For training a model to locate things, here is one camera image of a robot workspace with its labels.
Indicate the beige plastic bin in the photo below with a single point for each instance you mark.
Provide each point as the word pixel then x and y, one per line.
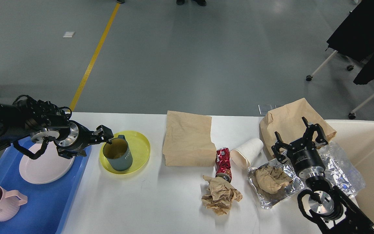
pixel 356 137

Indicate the blue plastic tray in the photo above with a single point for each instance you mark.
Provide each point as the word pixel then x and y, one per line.
pixel 48 204

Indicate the aluminium foil tray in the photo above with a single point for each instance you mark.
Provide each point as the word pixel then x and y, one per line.
pixel 266 200

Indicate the black jacket on chair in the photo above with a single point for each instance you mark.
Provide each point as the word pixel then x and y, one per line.
pixel 354 38

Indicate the crumpled brown paper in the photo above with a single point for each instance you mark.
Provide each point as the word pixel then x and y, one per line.
pixel 220 195

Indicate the yellow plastic plate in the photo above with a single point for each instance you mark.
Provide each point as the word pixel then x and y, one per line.
pixel 140 149

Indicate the dark teal mug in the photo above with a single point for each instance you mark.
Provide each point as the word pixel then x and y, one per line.
pixel 118 153

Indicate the crumpled paper ball in foil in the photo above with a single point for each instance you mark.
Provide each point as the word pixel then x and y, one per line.
pixel 272 179

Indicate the crushed red soda can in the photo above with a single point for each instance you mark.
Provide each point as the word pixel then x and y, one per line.
pixel 223 164

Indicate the white paper cup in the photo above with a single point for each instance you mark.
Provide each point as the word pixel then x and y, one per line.
pixel 244 155

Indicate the clear plastic piece on floor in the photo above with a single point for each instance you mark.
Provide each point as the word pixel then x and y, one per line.
pixel 264 109

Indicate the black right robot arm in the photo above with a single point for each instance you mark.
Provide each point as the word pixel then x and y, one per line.
pixel 321 203

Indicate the brown paper bag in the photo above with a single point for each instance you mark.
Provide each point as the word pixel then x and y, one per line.
pixel 287 121
pixel 188 140

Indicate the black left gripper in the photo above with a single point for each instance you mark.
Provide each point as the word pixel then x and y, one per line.
pixel 79 138

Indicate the crumpled aluminium foil sheet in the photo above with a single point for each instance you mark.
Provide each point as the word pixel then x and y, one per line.
pixel 340 171

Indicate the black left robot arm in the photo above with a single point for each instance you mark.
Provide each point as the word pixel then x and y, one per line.
pixel 29 125

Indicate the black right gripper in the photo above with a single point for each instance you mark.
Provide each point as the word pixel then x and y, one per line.
pixel 302 153

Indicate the pink round plate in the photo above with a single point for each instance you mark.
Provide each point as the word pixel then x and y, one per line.
pixel 46 169

